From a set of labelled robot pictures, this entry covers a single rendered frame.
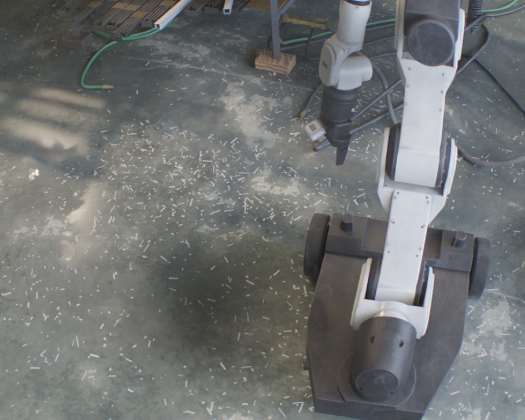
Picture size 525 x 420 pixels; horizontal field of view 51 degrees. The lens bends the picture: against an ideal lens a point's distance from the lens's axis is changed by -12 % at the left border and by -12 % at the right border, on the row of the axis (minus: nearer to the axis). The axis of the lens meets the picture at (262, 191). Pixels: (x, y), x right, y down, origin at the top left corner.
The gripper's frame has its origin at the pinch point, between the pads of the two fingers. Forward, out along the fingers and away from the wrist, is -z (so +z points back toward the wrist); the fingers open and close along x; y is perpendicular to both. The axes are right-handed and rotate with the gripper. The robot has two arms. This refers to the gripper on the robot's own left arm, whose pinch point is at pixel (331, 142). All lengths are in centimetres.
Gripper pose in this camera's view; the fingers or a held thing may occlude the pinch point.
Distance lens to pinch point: 161.6
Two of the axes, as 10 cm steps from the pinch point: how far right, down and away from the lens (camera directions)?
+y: -9.2, 2.2, -3.2
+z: 0.8, -7.1, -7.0
